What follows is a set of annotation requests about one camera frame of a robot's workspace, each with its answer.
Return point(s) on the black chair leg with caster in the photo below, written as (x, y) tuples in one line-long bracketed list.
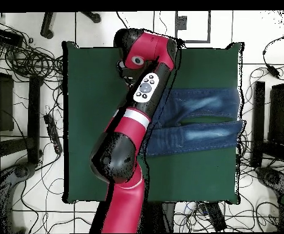
[(47, 26), (93, 17)]

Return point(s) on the black power strip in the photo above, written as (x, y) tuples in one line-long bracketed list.
[(216, 217), (53, 134)]

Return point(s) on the black stand frame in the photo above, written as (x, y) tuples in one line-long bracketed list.
[(259, 117), (34, 117)]

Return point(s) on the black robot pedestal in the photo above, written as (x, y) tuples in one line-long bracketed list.
[(161, 217)]

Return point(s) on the black power adapter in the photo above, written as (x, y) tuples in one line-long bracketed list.
[(273, 71)]

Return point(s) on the grey square frame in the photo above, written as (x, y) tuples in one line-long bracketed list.
[(205, 41)]

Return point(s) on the blue denim jeans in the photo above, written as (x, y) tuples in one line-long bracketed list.
[(205, 136)]

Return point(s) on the dark green table cloth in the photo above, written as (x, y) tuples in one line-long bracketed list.
[(193, 175)]

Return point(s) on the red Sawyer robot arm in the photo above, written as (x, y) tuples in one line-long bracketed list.
[(129, 136)]

